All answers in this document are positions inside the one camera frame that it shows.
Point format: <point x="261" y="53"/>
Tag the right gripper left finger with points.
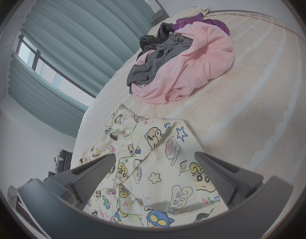
<point x="88" y="180"/>

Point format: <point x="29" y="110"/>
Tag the pink garment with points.
<point x="205" y="58"/>

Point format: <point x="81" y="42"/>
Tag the black cabinet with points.
<point x="64" y="160"/>

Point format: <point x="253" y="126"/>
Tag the blue-green curtain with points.
<point x="43" y="101"/>
<point x="93" y="28"/>

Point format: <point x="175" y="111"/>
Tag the grey bedside table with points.
<point x="160" y="16"/>

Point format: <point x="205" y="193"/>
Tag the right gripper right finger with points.
<point x="222" y="180"/>

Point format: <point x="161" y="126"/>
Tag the window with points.
<point x="43" y="66"/>

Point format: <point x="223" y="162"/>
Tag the pale pink pillow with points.
<point x="198" y="10"/>

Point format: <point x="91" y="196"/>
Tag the white printed pyjama top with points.
<point x="155" y="158"/>

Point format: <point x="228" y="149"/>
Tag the purple garment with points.
<point x="187" y="22"/>

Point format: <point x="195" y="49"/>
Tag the bed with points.
<point x="255" y="83"/>

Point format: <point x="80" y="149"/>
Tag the dark grey garment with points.
<point x="163" y="56"/>

